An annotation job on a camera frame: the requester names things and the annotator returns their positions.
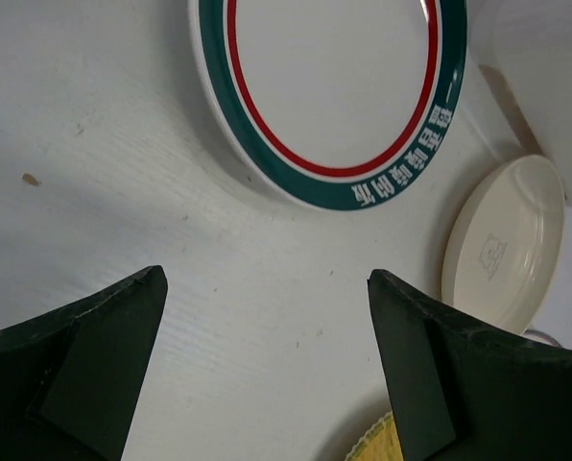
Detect rectangular bamboo tray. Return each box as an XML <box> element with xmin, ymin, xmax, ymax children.
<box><xmin>345</xmin><ymin>412</ymin><xmax>404</xmax><ymax>461</ymax></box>

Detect green rimmed white plate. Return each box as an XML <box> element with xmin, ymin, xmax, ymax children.
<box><xmin>188</xmin><ymin>0</ymin><xmax>468</xmax><ymax>211</ymax></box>

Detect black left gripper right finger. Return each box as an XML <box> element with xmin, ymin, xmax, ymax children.
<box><xmin>368</xmin><ymin>269</ymin><xmax>572</xmax><ymax>460</ymax></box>

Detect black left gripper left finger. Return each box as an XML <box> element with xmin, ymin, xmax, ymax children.
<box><xmin>0</xmin><ymin>265</ymin><xmax>168</xmax><ymax>460</ymax></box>

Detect white plastic bin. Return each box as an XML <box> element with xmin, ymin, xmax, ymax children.
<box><xmin>467</xmin><ymin>1</ymin><xmax>572</xmax><ymax>206</ymax></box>

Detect cream oval plate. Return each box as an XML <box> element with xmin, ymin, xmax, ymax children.
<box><xmin>441</xmin><ymin>155</ymin><xmax>566</xmax><ymax>334</ymax></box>

